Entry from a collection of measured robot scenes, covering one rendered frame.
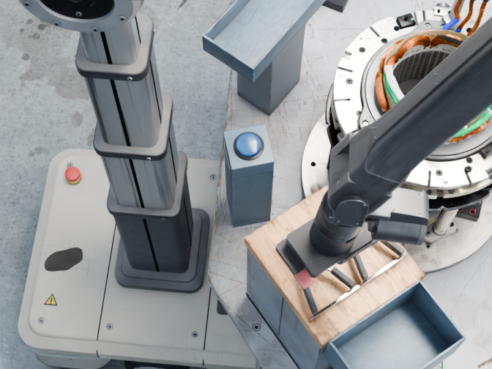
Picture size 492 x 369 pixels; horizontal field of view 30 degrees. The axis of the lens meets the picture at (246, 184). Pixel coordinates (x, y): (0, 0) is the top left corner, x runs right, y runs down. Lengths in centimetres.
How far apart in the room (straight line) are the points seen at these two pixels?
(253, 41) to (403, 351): 58
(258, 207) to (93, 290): 71
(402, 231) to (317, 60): 82
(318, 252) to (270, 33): 54
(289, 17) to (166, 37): 124
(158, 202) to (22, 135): 99
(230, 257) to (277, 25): 42
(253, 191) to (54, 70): 136
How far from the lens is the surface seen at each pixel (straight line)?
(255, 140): 147
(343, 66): 149
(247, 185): 153
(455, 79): 88
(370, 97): 146
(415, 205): 109
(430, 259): 169
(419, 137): 94
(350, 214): 104
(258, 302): 161
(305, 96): 182
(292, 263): 119
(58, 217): 231
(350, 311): 136
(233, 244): 168
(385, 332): 144
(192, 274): 217
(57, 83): 279
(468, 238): 171
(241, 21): 161
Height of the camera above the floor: 236
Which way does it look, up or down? 66 degrees down
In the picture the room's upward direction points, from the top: straight up
